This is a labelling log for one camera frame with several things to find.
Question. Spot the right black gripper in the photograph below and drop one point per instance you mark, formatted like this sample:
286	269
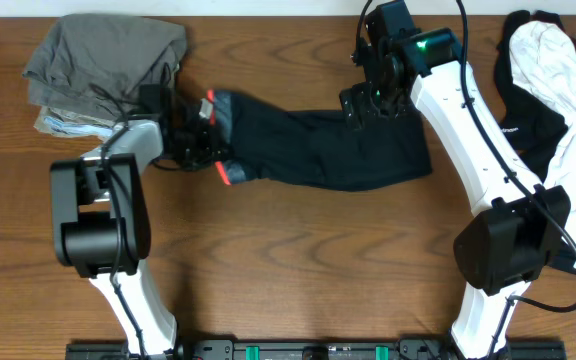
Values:
358	110

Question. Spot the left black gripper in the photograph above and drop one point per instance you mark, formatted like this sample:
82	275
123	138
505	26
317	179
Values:
209	153

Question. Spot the black leggings with red waistband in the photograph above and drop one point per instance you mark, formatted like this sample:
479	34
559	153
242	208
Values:
315	148

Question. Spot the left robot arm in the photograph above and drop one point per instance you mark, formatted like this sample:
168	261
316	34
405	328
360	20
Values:
101	228

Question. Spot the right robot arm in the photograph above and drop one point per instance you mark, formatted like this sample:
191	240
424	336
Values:
517	223

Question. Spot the folded light blue garment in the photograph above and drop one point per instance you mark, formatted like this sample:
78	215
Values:
58	127

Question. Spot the folded grey-brown trousers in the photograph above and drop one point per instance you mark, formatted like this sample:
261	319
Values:
105	37

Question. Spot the black and white shirt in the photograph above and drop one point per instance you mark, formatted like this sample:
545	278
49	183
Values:
535	75

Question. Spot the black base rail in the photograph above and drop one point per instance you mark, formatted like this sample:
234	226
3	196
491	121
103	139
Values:
405	349

